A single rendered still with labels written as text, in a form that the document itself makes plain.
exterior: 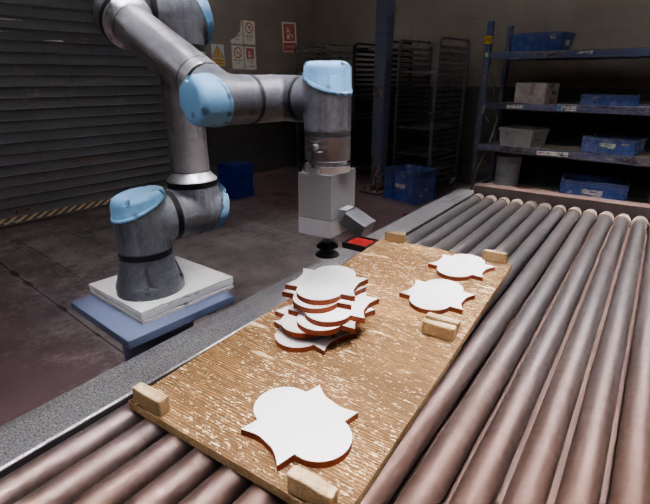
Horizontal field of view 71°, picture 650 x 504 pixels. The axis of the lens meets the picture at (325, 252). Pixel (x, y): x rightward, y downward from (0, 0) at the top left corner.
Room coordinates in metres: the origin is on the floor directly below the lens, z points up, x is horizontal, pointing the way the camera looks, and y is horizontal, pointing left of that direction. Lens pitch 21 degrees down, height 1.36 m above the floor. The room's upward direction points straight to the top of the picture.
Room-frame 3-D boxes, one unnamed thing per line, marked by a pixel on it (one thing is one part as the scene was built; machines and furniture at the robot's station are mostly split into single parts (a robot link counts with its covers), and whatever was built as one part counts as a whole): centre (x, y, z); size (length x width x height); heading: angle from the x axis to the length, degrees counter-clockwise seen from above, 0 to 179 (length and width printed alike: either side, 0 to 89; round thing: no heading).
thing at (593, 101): (4.71, -2.80, 1.14); 0.50 x 0.38 x 0.11; 59
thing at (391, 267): (0.95, -0.20, 0.93); 0.41 x 0.35 x 0.02; 148
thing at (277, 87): (0.81, 0.08, 1.33); 0.11 x 0.11 x 0.08; 46
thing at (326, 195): (0.74, -0.02, 1.17); 0.12 x 0.09 x 0.16; 59
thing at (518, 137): (5.22, -2.22, 0.74); 0.44 x 0.36 x 0.20; 36
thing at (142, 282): (0.97, 0.41, 0.95); 0.15 x 0.15 x 0.10
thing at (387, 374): (0.60, 0.02, 0.93); 0.41 x 0.35 x 0.02; 147
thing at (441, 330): (0.69, -0.20, 0.95); 0.06 x 0.02 x 0.03; 57
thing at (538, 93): (5.21, -2.30, 1.20); 0.36 x 0.28 x 0.22; 38
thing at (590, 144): (4.68, -2.92, 0.72); 0.50 x 0.38 x 0.16; 43
